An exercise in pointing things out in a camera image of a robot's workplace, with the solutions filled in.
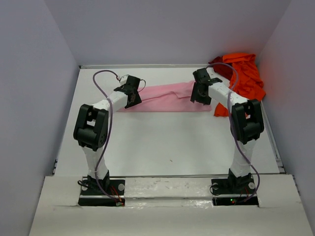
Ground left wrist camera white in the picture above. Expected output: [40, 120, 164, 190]
[119, 74, 128, 85]

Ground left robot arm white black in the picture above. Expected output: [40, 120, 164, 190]
[73, 75, 142, 198]

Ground pink t shirt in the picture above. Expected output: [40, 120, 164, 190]
[119, 81, 212, 112]

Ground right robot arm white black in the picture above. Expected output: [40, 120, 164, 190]
[190, 68, 264, 196]

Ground metal rail table back edge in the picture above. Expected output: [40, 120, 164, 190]
[79, 64, 208, 69]

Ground dark red t shirt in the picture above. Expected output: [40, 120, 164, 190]
[208, 57, 233, 81]

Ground orange t shirt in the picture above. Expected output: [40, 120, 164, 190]
[213, 52, 267, 118]

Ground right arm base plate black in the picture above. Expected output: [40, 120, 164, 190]
[209, 178, 259, 207]

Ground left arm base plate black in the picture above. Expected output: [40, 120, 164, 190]
[77, 177, 126, 207]

